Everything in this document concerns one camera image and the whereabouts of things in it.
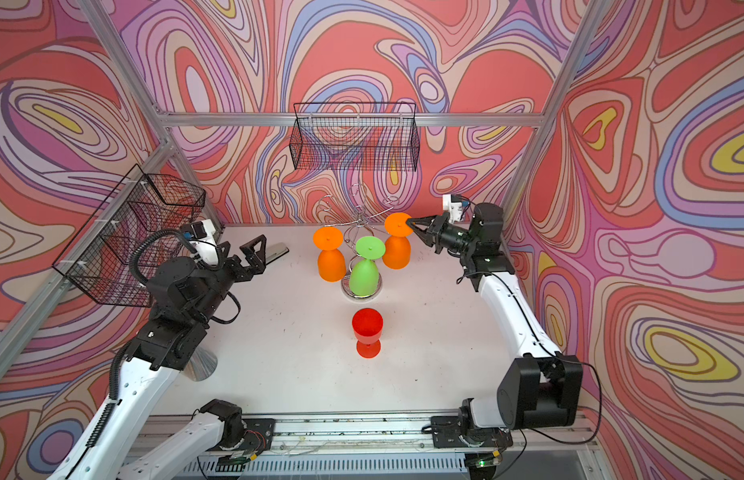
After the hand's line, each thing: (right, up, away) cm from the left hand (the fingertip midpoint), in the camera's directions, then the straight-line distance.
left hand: (250, 239), depth 64 cm
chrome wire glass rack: (+24, +4, +14) cm, 28 cm away
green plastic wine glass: (+25, -8, +12) cm, 29 cm away
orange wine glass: (+33, -1, +12) cm, 36 cm away
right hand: (+35, +3, +8) cm, 36 cm away
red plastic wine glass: (+25, -22, +14) cm, 36 cm away
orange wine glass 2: (+16, -5, +14) cm, 22 cm away
